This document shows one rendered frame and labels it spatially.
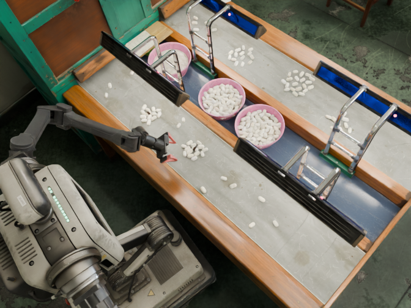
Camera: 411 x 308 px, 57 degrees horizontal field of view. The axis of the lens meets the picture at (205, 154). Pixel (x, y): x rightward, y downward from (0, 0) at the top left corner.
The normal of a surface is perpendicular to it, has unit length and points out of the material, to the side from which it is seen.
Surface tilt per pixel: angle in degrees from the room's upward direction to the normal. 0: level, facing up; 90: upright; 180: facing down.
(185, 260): 1
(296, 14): 0
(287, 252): 0
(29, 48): 90
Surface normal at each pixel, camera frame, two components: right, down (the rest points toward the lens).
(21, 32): 0.71, 0.59
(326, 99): -0.09, -0.47
